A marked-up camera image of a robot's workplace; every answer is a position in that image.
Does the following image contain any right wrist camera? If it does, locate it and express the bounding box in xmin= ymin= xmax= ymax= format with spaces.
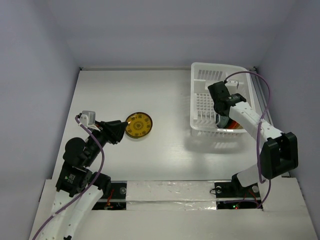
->
xmin=225 ymin=80 xmax=239 ymax=91

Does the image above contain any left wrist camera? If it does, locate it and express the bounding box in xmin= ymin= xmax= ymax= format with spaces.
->
xmin=75 ymin=110 xmax=96 ymax=127

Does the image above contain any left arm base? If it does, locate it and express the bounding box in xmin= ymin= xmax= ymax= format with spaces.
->
xmin=92 ymin=181 xmax=127 ymax=211

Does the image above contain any black gold patterned plate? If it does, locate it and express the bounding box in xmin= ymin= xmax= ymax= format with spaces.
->
xmin=125 ymin=112 xmax=153 ymax=139

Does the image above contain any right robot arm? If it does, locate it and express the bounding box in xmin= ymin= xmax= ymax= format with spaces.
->
xmin=97 ymin=78 xmax=282 ymax=196

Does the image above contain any blue floral plate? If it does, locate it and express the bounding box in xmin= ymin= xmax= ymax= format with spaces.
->
xmin=215 ymin=114 xmax=232 ymax=129

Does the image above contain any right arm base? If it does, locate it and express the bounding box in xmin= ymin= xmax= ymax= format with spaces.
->
xmin=210 ymin=165 xmax=263 ymax=210

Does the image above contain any white foam front panel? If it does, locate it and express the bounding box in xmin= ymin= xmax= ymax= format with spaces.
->
xmin=125 ymin=180 xmax=217 ymax=211

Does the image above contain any white plastic dish rack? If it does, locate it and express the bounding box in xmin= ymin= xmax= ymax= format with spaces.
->
xmin=190 ymin=62 xmax=255 ymax=138

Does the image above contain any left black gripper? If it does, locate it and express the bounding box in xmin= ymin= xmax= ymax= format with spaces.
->
xmin=84 ymin=118 xmax=128 ymax=165

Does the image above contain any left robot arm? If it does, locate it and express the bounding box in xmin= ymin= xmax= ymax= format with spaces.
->
xmin=32 ymin=113 xmax=128 ymax=240

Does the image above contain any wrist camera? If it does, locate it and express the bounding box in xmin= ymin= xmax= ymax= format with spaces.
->
xmin=75 ymin=110 xmax=96 ymax=127
xmin=225 ymin=80 xmax=239 ymax=91

